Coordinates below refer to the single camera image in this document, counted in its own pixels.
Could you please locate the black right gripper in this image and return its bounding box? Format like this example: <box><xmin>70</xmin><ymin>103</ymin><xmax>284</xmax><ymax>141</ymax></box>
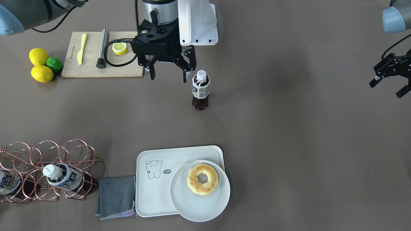
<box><xmin>131</xmin><ymin>20</ymin><xmax>197</xmax><ymax>83</ymax></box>

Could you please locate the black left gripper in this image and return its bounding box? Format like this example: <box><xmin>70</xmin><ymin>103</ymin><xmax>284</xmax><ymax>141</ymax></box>
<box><xmin>369</xmin><ymin>53</ymin><xmax>411</xmax><ymax>98</ymax></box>

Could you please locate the tea bottle white cap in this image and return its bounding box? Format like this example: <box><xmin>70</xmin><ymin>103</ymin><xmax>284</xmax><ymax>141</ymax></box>
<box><xmin>191</xmin><ymin>70</ymin><xmax>211</xmax><ymax>111</ymax></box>

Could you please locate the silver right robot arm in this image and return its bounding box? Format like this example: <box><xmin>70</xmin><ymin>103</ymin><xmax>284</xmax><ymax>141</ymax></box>
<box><xmin>0</xmin><ymin>0</ymin><xmax>197</xmax><ymax>83</ymax></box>

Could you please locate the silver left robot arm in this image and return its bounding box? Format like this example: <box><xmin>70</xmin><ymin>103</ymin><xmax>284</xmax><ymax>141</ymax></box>
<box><xmin>369</xmin><ymin>0</ymin><xmax>411</xmax><ymax>98</ymax></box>

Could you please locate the white tray bear drawing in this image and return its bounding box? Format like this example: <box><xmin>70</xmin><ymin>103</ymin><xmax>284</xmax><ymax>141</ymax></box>
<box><xmin>136</xmin><ymin>146</ymin><xmax>225</xmax><ymax>217</ymax></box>

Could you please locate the tea bottle in rack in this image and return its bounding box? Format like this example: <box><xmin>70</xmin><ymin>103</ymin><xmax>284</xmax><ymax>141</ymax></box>
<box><xmin>42</xmin><ymin>163</ymin><xmax>99</xmax><ymax>195</ymax></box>

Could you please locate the tea bottle at edge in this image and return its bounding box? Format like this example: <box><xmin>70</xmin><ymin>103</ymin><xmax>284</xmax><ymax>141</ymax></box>
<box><xmin>0</xmin><ymin>171</ymin><xmax>36</xmax><ymax>199</ymax></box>

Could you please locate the half lemon slice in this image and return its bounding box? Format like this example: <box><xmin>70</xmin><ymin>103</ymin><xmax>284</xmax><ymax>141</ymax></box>
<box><xmin>112</xmin><ymin>42</ymin><xmax>128</xmax><ymax>56</ymax></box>

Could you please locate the wooden cutting board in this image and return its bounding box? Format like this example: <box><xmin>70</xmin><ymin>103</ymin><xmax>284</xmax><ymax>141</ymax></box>
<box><xmin>61</xmin><ymin>31</ymin><xmax>145</xmax><ymax>78</ymax></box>

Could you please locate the yellow plastic knife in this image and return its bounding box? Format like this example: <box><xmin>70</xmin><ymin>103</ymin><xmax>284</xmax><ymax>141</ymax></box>
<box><xmin>77</xmin><ymin>33</ymin><xmax>88</xmax><ymax>66</ymax></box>

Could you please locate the green lime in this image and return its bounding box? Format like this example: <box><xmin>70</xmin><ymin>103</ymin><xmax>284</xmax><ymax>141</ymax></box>
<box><xmin>46</xmin><ymin>57</ymin><xmax>64</xmax><ymax>72</ymax></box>

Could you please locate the glazed donut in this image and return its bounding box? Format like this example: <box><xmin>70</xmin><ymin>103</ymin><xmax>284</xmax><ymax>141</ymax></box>
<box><xmin>187</xmin><ymin>163</ymin><xmax>219</xmax><ymax>196</ymax></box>

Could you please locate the yellow lemon lower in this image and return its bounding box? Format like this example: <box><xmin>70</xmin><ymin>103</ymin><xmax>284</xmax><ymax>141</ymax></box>
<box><xmin>31</xmin><ymin>65</ymin><xmax>54</xmax><ymax>83</ymax></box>

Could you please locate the yellow lemon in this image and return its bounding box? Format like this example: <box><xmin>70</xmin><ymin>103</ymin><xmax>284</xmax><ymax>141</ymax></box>
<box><xmin>31</xmin><ymin>65</ymin><xmax>54</xmax><ymax>83</ymax></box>
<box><xmin>29</xmin><ymin>48</ymin><xmax>49</xmax><ymax>66</ymax></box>

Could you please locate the yellow lemon upper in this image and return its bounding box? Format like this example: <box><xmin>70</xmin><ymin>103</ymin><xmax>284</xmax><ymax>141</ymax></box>
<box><xmin>29</xmin><ymin>48</ymin><xmax>49</xmax><ymax>66</ymax></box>

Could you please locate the grey folded cloth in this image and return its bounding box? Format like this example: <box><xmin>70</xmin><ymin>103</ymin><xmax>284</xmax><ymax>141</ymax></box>
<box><xmin>95</xmin><ymin>176</ymin><xmax>136</xmax><ymax>220</ymax></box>

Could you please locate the white round plate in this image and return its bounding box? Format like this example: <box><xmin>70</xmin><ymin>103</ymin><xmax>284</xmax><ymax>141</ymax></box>
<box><xmin>170</xmin><ymin>160</ymin><xmax>231</xmax><ymax>222</ymax></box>

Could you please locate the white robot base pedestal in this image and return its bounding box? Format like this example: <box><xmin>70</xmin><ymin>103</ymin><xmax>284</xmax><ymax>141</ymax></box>
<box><xmin>178</xmin><ymin>0</ymin><xmax>219</xmax><ymax>46</ymax></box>

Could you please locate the copper wire bottle rack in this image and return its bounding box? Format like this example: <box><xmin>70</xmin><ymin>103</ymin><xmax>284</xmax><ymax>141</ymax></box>
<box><xmin>1</xmin><ymin>139</ymin><xmax>101</xmax><ymax>203</ymax></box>

